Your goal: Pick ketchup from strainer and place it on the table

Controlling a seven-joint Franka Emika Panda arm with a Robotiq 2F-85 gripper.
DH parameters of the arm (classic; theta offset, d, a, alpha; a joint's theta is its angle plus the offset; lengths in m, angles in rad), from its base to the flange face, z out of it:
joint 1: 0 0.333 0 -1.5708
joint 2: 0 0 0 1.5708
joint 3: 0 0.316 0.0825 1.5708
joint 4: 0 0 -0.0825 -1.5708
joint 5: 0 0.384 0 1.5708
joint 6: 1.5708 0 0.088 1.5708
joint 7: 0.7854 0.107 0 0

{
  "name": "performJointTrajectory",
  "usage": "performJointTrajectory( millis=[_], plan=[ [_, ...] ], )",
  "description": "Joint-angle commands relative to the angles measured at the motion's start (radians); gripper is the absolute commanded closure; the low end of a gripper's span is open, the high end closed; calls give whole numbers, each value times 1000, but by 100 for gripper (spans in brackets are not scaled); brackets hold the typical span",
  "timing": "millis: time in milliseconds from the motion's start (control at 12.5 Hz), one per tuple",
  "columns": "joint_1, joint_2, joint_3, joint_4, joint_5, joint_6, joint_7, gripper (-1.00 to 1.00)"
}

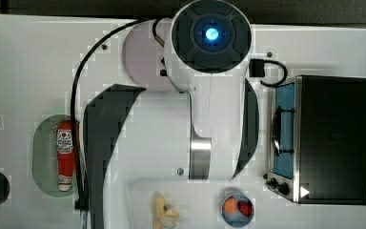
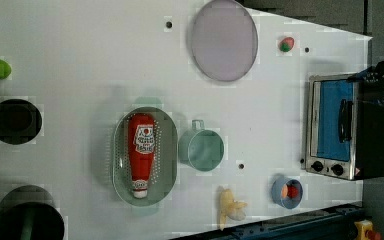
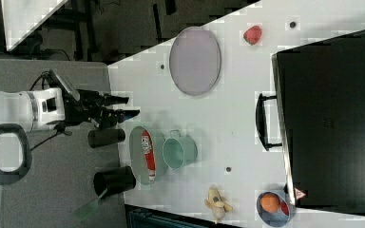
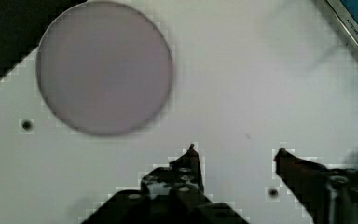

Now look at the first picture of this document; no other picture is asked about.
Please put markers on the red ketchup bottle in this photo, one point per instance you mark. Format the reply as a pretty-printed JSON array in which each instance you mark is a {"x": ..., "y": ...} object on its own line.
[{"x": 65, "y": 152}]

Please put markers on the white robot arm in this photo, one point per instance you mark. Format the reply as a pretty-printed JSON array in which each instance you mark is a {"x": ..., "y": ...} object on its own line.
[{"x": 205, "y": 127}]

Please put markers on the green oval strainer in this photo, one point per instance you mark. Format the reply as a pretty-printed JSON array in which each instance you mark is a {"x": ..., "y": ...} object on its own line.
[{"x": 50, "y": 167}]

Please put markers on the grey round plate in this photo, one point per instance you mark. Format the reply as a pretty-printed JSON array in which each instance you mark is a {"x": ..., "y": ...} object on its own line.
[{"x": 142, "y": 58}]

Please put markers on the orange toy fruit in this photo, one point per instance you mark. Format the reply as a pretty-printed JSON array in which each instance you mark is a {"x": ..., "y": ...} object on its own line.
[{"x": 230, "y": 205}]

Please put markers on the yellow plush toy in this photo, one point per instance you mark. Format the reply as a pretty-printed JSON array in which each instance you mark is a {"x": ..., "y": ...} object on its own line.
[{"x": 164, "y": 217}]

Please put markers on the red toy strawberry in bowl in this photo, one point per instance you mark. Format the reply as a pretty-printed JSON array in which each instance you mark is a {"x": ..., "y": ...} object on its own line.
[{"x": 245, "y": 208}]

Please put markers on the black toaster oven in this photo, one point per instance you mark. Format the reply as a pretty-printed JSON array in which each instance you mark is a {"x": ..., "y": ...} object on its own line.
[{"x": 318, "y": 140}]

